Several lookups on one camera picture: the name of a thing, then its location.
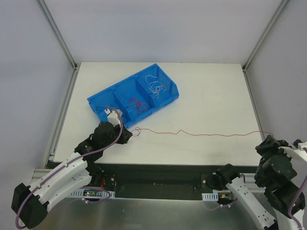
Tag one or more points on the white cable duct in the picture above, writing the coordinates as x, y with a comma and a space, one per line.
210, 197
91, 193

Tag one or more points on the left white cable duct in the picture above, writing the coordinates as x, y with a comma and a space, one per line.
91, 193

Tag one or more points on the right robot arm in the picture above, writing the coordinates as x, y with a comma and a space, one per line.
274, 174

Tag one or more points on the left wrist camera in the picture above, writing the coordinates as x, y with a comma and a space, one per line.
113, 115

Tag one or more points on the silver metal sheet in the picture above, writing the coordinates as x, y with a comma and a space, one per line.
146, 214

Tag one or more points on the aluminium frame post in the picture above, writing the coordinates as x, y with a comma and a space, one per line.
56, 32
270, 25

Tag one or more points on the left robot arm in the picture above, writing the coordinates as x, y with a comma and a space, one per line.
31, 203

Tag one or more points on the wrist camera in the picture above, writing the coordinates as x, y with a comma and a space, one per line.
113, 115
298, 150

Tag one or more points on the right white cable duct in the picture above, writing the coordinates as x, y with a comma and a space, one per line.
210, 197

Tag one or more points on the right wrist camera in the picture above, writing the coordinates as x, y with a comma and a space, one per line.
298, 150

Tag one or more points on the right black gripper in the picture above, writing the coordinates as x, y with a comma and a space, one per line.
265, 144

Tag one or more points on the right aluminium frame post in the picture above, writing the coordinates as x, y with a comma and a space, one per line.
270, 25

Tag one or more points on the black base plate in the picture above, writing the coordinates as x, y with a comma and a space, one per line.
166, 182

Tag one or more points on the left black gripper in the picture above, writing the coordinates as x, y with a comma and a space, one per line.
122, 135

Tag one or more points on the blue plastic divided bin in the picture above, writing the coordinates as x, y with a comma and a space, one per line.
137, 96

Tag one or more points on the left aluminium frame post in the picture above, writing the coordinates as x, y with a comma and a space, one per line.
56, 32

